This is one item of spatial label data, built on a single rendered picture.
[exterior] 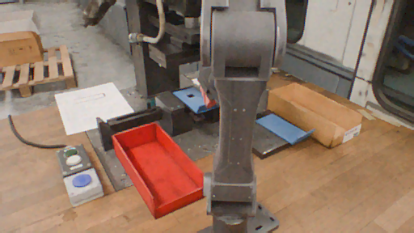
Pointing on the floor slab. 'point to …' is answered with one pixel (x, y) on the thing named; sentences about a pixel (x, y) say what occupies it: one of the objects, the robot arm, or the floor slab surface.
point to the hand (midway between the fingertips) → (209, 104)
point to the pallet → (40, 72)
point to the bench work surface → (266, 186)
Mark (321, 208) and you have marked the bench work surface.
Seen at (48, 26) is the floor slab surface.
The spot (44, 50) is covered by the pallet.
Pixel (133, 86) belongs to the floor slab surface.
